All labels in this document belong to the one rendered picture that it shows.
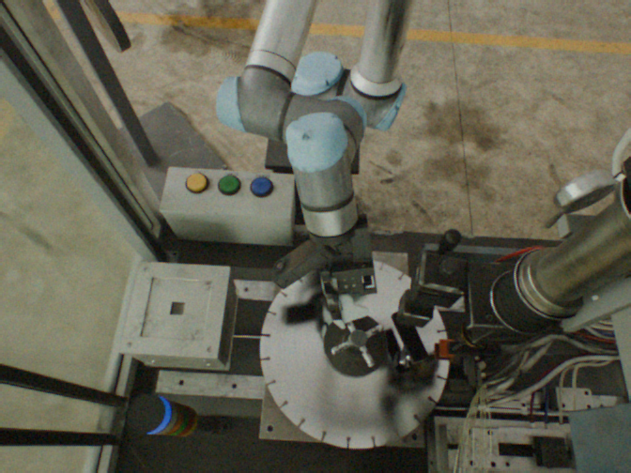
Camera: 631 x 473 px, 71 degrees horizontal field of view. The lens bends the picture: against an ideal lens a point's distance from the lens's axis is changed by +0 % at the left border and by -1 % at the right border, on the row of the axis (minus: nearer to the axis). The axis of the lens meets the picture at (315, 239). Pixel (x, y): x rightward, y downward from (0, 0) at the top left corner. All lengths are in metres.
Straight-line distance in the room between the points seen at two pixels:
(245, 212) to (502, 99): 1.83
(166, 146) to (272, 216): 1.33
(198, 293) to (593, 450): 0.67
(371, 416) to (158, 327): 0.42
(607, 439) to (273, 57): 0.61
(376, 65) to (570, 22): 2.24
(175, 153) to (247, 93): 1.52
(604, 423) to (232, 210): 0.73
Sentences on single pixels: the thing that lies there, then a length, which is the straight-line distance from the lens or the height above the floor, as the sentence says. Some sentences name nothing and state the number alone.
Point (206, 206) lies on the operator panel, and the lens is 0.98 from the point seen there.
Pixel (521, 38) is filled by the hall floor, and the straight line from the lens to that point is 2.92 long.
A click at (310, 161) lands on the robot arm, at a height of 1.28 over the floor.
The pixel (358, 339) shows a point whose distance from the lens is 0.76.
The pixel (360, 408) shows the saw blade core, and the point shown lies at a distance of 0.79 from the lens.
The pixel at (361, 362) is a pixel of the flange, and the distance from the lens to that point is 0.79.
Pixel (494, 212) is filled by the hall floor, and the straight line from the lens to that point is 2.15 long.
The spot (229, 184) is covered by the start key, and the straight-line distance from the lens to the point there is 0.99.
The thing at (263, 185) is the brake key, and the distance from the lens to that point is 0.98.
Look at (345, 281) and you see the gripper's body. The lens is 0.68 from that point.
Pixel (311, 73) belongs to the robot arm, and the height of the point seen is 0.97.
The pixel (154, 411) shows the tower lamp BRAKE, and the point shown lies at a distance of 0.61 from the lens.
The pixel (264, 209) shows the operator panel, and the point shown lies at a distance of 0.96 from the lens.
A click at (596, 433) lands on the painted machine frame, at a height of 1.27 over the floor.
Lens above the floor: 1.74
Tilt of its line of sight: 65 degrees down
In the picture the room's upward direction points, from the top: 3 degrees clockwise
